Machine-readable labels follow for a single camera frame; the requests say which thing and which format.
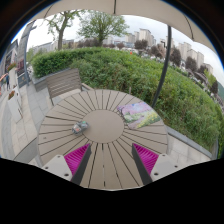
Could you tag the round slatted wooden table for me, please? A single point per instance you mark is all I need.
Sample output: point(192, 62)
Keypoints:
point(111, 164)

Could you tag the beige patio umbrella canopy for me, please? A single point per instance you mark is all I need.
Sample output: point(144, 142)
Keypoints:
point(154, 9)

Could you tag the wooden slatted chair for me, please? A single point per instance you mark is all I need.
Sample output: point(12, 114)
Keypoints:
point(64, 81)

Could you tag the dark curved umbrella pole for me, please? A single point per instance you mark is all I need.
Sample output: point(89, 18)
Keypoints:
point(165, 66)

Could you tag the colourful painted mouse pad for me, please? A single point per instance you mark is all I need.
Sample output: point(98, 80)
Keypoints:
point(138, 115)

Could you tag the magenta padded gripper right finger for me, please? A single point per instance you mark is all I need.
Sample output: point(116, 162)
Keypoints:
point(152, 166)

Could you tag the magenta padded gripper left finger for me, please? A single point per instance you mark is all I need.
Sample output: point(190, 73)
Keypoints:
point(72, 166)

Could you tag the green hedge bush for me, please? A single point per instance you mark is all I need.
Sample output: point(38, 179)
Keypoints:
point(181, 103)

